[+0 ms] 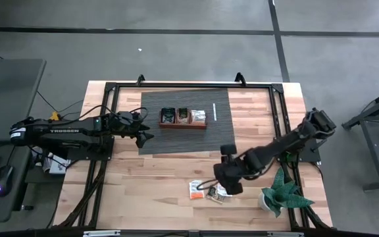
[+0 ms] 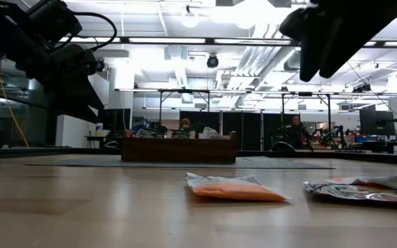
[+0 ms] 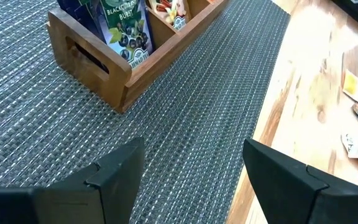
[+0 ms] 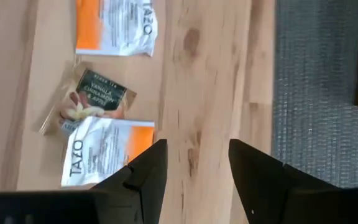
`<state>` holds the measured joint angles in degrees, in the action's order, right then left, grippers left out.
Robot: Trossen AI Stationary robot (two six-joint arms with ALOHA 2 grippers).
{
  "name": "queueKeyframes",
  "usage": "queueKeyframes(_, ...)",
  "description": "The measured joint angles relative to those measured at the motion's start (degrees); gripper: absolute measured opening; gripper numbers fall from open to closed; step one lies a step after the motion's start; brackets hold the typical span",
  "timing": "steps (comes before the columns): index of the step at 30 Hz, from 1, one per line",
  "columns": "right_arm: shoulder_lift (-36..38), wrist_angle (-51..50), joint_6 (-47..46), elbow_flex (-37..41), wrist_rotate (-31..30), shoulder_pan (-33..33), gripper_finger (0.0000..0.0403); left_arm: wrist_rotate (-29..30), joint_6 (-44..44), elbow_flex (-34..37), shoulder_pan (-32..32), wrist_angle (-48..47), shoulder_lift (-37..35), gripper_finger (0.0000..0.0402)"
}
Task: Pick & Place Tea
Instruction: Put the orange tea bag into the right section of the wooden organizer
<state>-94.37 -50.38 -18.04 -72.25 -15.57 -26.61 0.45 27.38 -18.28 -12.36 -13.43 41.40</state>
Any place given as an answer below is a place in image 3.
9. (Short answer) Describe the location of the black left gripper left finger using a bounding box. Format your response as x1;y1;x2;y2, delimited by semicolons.
0;136;146;224

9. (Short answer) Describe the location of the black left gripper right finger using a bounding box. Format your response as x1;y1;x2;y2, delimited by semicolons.
242;138;358;224

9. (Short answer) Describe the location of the dark purple tea packet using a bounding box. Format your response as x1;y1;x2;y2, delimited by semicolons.
99;0;155;70
56;0;105;43

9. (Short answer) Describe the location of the wooden three-compartment tray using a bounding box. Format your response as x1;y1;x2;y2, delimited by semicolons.
46;0;230;114

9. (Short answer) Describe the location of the grey woven placemat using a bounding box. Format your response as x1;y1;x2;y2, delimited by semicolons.
0;0;291;224

